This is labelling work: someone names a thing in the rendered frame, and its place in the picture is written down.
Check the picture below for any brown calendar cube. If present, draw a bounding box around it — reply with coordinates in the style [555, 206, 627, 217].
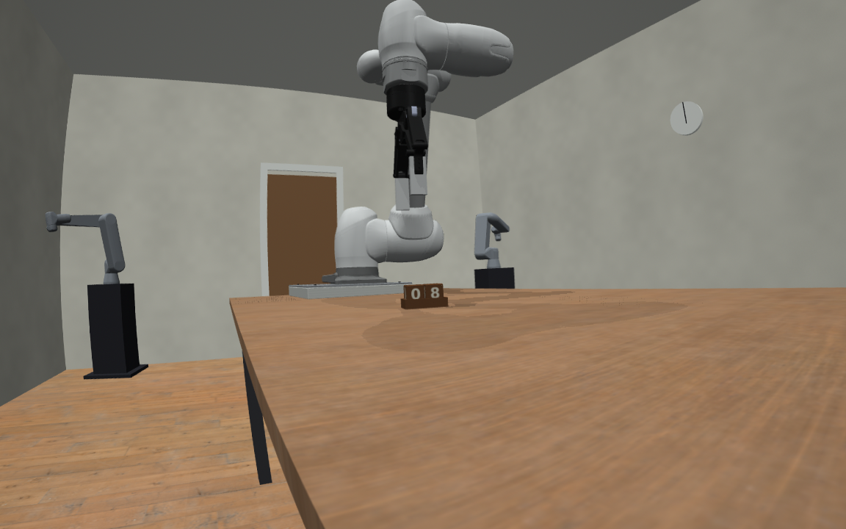
[423, 284, 444, 298]
[403, 284, 424, 300]

